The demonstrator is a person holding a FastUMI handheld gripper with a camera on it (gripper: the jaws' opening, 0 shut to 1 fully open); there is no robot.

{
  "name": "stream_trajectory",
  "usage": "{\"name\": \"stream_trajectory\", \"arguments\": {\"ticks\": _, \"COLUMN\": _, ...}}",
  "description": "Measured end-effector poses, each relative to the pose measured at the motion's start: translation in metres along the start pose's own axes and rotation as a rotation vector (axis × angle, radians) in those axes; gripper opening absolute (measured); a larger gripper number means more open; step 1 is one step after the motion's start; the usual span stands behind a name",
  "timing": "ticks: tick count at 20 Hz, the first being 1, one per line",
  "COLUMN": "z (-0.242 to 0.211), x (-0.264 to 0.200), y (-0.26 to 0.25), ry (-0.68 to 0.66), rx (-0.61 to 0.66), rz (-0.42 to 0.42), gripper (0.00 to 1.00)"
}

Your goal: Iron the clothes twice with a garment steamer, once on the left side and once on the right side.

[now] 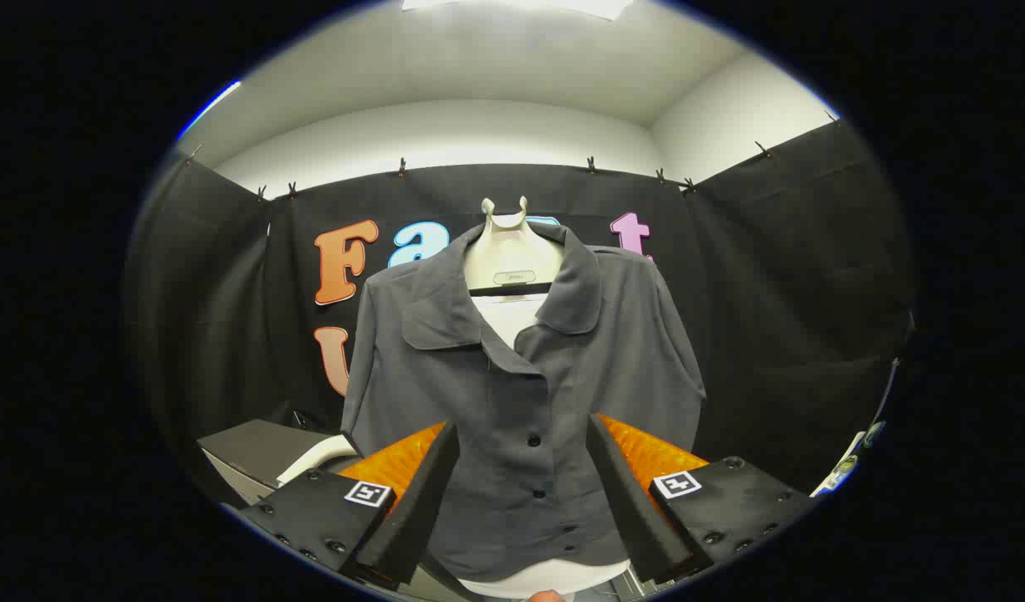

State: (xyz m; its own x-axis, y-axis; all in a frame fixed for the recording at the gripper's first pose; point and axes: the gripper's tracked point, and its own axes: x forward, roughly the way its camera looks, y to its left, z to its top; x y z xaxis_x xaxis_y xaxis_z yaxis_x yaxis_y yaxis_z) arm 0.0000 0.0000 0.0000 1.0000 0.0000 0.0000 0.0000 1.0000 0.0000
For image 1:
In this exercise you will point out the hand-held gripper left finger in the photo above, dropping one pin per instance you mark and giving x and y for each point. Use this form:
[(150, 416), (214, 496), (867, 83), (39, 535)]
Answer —
[(420, 502)]

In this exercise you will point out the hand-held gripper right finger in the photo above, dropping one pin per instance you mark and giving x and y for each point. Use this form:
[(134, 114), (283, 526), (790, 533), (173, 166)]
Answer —
[(638, 510)]

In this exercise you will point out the grey button shirt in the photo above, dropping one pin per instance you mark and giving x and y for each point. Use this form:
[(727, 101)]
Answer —
[(512, 401)]

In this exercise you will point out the white plastic garment hanger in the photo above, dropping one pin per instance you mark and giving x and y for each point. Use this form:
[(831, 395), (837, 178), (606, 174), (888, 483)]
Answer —
[(512, 251)]

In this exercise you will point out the grey cabinet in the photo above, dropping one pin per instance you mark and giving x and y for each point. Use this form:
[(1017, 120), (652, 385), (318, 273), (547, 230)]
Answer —
[(262, 451)]

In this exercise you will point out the blue white printed sign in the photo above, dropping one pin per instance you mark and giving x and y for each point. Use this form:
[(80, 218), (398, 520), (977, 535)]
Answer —
[(843, 472)]

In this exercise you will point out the black backdrop cloth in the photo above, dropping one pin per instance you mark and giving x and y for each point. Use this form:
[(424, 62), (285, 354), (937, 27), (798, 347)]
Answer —
[(772, 293)]

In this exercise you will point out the row of black backdrop clips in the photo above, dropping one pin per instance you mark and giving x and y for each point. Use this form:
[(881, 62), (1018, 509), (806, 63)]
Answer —
[(402, 167)]

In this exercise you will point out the ceiling light panel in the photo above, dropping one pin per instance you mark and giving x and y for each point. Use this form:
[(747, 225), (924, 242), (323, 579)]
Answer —
[(211, 105), (521, 5)]

